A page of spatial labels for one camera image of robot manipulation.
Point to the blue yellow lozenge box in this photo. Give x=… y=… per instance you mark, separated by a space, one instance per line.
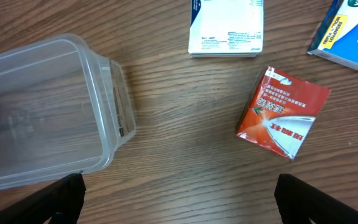
x=336 y=38

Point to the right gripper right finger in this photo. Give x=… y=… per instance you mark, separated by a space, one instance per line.
x=301 y=203

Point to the clear plastic container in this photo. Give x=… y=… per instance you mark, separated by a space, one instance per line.
x=63 y=109

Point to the red medicine box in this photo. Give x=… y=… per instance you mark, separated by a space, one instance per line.
x=280 y=112

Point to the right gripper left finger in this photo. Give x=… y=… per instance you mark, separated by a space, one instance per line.
x=59 y=202

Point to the white medicine box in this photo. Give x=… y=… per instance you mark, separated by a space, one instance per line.
x=226 y=28

